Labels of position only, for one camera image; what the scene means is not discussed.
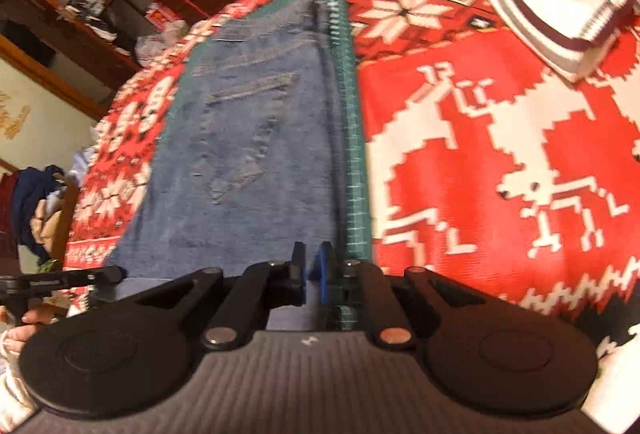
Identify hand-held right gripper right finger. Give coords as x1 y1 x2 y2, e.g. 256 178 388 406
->
312 242 501 350

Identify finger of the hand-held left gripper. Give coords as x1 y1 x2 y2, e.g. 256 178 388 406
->
0 265 126 302

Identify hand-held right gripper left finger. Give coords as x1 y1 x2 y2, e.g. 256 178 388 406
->
132 242 307 350

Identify blue denim shorts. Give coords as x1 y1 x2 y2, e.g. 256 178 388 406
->
105 0 351 332

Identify person's left hand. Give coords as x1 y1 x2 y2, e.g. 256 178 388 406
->
2 310 60 360

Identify dark blue fluffy cloth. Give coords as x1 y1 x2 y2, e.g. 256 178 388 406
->
11 166 66 265

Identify green cutting mat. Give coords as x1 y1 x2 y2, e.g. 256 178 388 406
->
165 0 373 330

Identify red patterned blanket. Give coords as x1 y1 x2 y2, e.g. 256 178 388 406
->
62 0 640 365

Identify wooden door frame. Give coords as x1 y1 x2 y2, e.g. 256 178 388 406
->
0 0 141 120

